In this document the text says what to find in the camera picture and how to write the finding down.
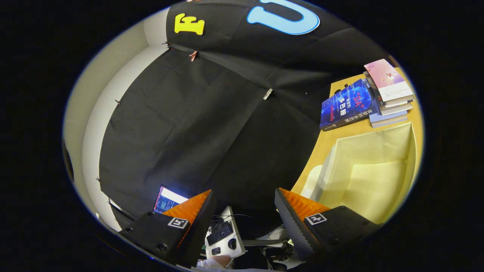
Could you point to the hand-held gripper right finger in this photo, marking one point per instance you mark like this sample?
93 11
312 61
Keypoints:
293 234

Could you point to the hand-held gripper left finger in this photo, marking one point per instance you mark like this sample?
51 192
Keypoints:
200 234

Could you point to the cream fabric storage box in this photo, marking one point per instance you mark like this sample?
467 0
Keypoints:
374 181

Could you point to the black keyboard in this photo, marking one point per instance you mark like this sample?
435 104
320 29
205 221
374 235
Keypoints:
219 233

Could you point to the black computer mouse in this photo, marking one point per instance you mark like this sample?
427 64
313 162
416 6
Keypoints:
232 243

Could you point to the white side desk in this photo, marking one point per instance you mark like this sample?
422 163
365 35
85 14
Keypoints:
231 216

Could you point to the lit computer monitor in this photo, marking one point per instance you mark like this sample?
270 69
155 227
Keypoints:
168 200

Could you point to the black backdrop cloth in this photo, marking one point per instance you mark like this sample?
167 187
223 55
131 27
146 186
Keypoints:
189 132

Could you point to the dark blue book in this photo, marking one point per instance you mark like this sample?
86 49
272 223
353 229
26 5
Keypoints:
348 105

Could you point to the white cloth clip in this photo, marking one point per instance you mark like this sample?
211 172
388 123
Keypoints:
267 93

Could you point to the pale blue book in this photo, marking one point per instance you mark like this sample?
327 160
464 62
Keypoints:
387 120

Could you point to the dark cover book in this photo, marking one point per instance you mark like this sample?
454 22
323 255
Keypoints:
397 109

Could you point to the copper cloth clip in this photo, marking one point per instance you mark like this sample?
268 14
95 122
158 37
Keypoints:
193 55

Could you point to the pink cover book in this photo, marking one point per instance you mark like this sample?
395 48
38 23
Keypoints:
387 79

